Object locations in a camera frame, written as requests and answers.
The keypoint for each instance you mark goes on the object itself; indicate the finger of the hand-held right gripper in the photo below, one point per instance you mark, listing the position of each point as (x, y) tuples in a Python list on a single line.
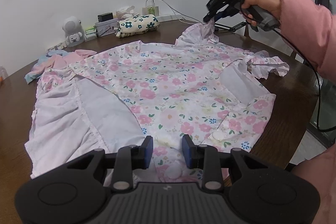
[(214, 6), (227, 12)]

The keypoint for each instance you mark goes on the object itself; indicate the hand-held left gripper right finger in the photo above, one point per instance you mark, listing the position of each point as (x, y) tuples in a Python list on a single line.
[(187, 150)]

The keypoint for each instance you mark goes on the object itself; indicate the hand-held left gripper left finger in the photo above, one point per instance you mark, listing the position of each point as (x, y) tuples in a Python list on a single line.
[(148, 150)]

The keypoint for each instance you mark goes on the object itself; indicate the pink floral shirt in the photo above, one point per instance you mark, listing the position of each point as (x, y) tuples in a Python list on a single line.
[(162, 87)]

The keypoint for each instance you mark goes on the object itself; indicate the black jointed stand arm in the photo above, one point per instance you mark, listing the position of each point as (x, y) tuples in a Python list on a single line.
[(231, 28)]

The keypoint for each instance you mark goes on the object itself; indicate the person's right hand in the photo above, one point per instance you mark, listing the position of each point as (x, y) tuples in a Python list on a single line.
[(267, 5)]

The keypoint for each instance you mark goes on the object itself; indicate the white adapter on power strip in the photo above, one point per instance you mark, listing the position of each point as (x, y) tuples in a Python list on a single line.
[(151, 8)]

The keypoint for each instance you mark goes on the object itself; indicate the cream green floral pouch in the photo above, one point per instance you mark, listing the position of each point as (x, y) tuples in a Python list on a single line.
[(137, 24)]

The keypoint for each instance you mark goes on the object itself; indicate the crumpled white tissue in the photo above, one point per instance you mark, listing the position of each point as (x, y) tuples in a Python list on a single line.
[(126, 12)]

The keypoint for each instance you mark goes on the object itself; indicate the black charger block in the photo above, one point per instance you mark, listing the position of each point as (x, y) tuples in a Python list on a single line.
[(105, 17)]

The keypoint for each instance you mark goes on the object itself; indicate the grey tin box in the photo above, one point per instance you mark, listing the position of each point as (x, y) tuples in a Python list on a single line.
[(105, 28)]

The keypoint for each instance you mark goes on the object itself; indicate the pastel pink blue garment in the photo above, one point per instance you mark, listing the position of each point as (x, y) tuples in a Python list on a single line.
[(60, 61)]

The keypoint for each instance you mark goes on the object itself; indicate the green white small boxes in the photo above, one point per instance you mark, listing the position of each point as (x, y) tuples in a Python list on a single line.
[(90, 33)]

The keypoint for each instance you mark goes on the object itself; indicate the person's pink clothed body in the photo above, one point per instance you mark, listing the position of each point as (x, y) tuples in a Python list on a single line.
[(320, 187)]

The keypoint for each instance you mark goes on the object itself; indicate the white power strip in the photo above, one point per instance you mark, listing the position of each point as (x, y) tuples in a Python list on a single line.
[(56, 45)]

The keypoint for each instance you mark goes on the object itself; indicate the white robot-shaped speaker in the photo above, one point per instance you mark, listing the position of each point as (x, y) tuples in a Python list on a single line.
[(72, 28)]

